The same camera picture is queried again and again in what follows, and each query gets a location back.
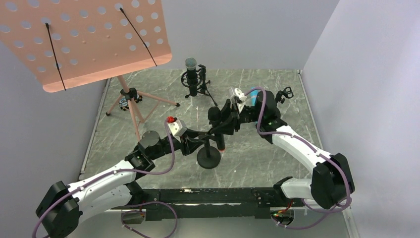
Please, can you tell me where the blue microphone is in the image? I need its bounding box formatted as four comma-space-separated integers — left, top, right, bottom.
249, 87, 260, 106

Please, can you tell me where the pink perforated music stand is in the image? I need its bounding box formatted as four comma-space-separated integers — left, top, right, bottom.
0, 0, 172, 128

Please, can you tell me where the black microphone silver grille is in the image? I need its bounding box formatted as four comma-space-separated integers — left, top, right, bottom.
185, 58, 198, 97

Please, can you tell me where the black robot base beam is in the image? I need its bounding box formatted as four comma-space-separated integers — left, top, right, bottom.
109, 178, 306, 221

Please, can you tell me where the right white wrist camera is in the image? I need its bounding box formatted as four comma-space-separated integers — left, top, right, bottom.
229, 88, 247, 114

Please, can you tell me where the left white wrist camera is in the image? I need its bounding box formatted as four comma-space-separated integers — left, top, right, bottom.
166, 117, 187, 142

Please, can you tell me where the black microphone orange end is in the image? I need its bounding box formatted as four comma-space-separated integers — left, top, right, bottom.
208, 106, 226, 151

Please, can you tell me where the black round-base mic stand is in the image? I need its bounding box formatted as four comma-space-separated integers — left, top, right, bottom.
197, 135, 221, 169

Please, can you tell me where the black shock mount tripod stand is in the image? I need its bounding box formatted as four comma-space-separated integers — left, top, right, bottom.
180, 58, 217, 106

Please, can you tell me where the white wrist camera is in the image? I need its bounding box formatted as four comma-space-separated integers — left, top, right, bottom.
166, 117, 187, 142
229, 88, 247, 114

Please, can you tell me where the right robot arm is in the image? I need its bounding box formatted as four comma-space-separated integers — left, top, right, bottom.
208, 87, 355, 213

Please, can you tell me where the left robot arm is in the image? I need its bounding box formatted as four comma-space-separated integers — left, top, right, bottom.
32, 123, 213, 238

